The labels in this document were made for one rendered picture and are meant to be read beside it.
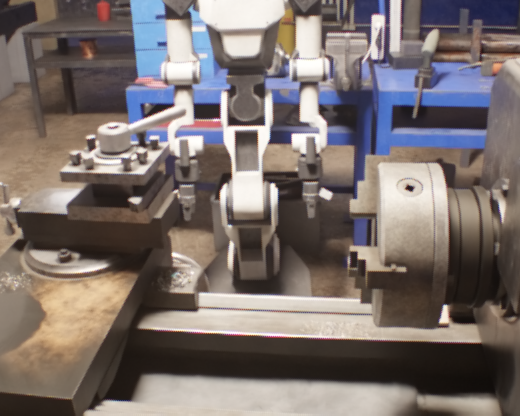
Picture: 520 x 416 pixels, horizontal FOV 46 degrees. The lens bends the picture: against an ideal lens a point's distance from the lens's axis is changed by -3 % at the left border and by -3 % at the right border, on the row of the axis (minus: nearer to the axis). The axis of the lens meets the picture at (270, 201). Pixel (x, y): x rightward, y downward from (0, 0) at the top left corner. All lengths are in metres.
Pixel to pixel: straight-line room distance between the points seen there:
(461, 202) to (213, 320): 0.56
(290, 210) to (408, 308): 2.16
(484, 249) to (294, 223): 2.20
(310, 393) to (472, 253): 0.48
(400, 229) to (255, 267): 1.61
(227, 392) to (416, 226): 0.56
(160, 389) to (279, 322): 0.27
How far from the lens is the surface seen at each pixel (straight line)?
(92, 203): 1.22
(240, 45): 2.09
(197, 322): 1.24
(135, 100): 2.83
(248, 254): 2.40
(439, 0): 8.05
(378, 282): 0.84
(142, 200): 1.15
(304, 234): 3.07
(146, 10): 2.92
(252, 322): 1.23
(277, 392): 1.24
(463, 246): 0.90
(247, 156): 2.21
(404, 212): 0.86
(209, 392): 1.25
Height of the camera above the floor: 1.56
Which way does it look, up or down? 25 degrees down
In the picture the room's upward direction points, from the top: 2 degrees counter-clockwise
